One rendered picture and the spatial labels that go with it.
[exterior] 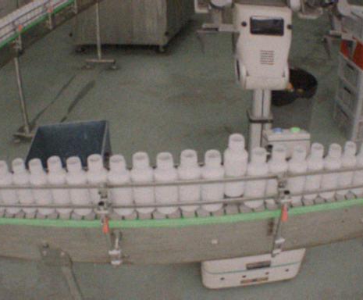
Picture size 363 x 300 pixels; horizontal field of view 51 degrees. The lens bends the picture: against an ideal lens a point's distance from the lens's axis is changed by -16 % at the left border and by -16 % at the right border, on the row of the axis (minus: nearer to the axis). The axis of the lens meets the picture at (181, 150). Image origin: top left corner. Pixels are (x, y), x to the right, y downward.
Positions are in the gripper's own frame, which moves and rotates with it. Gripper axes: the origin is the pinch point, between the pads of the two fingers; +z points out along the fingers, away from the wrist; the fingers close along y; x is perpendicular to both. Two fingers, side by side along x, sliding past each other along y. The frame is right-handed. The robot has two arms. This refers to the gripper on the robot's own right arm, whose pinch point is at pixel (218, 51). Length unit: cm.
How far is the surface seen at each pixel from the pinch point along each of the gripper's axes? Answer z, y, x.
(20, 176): 33, -58, -32
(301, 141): 27.9, 22.2, -16.7
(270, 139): 26.9, 11.9, -17.0
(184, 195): 39, -13, -28
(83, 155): 36, -52, 36
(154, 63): -19, -30, 321
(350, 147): 29, 35, -28
